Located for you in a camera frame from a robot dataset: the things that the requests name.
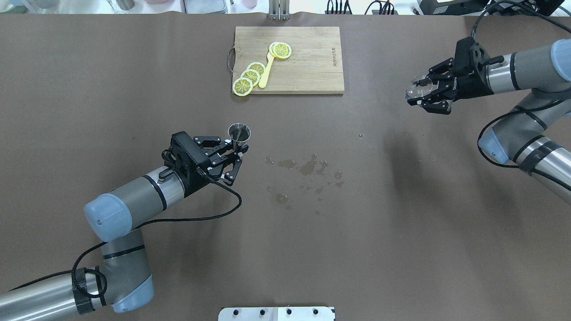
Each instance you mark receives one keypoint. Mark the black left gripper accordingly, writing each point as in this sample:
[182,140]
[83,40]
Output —
[195,180]

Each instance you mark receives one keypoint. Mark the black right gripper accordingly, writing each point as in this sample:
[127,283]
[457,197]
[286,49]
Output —
[468,88]

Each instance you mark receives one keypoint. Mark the clear glass beaker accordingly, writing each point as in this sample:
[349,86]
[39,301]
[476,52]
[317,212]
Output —
[421,86]

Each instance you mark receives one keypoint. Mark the steel jigger measuring cup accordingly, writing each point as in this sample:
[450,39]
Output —
[238,133]

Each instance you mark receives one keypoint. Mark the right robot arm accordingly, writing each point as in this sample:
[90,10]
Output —
[515,139]

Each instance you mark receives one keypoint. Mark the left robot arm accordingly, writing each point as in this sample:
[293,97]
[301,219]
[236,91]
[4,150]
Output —
[116,272]

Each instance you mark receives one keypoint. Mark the lemon slice at board corner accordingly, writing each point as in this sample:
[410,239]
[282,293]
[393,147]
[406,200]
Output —
[242,86]

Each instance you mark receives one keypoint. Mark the overlapping lemon slice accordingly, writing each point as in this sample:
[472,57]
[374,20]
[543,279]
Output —
[253,75]
[258,67]

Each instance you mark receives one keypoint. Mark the lower lemon slice on knife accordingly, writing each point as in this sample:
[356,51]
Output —
[274,46]

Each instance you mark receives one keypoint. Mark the lemon slice on knife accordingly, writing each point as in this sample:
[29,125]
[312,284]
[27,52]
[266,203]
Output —
[274,46]
[283,50]

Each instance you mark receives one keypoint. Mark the top lemon slice on knife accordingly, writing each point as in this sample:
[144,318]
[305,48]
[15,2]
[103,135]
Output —
[283,50]

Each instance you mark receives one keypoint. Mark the bamboo cutting board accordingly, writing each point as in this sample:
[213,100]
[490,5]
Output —
[314,67]

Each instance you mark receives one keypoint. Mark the metal tray with cloth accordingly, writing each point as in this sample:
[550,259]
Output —
[205,6]

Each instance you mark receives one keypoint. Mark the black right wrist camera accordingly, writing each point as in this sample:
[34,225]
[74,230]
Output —
[471,58]

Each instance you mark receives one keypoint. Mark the aluminium frame post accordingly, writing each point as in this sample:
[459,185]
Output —
[279,10]

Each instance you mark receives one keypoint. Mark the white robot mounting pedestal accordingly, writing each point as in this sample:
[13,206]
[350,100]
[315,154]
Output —
[278,313]

